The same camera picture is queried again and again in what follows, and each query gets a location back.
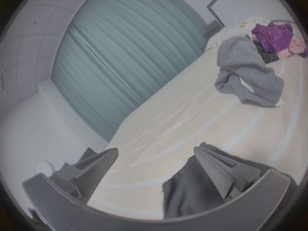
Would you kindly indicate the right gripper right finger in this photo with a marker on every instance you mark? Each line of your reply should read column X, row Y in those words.
column 226, row 177

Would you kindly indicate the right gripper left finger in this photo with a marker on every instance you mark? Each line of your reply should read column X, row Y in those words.
column 81, row 177

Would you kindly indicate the black T-shirt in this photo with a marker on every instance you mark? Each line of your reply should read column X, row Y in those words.
column 187, row 196

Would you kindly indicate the bed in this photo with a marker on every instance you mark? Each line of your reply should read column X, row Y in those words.
column 180, row 117

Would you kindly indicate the round white mirror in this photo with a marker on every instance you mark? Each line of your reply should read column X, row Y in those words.
column 43, row 168

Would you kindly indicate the blue-green curtain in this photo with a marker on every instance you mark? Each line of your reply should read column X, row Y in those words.
column 91, row 85
column 144, row 32

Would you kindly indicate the grey garment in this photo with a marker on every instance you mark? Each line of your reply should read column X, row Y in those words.
column 245, row 68

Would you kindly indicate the shiny black garment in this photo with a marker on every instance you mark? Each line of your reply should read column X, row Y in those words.
column 266, row 55

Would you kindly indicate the white printed pillow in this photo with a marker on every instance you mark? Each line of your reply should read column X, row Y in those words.
column 231, row 30

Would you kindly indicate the pink garment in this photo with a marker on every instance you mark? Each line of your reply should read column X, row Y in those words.
column 297, row 48

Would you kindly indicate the grey bedside table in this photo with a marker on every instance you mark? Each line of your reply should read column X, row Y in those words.
column 213, row 29

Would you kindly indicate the purple garment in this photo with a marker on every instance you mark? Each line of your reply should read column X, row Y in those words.
column 274, row 36

